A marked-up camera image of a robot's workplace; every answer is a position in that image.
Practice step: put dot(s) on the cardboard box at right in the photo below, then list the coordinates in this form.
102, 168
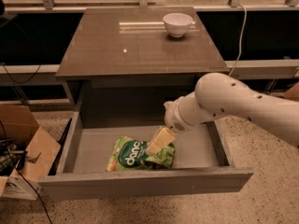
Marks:
292, 93

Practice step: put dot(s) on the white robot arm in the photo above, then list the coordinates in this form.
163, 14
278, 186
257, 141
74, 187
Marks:
217, 95

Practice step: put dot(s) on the metal window railing frame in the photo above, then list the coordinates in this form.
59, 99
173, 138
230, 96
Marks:
149, 0

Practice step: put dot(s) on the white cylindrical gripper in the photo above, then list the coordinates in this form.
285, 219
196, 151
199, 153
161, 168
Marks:
173, 118

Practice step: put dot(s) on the white ceramic bowl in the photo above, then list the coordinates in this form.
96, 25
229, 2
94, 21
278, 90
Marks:
177, 24

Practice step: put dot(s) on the grey cabinet with glossy top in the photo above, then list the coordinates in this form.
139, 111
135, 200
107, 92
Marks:
115, 44

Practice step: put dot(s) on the green rice chip bag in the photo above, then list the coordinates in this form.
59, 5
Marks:
129, 154

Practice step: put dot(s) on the open grey drawer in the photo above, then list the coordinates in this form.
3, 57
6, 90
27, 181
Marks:
202, 164

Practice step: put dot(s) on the open cardboard box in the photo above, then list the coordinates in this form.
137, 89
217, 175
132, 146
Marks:
27, 153

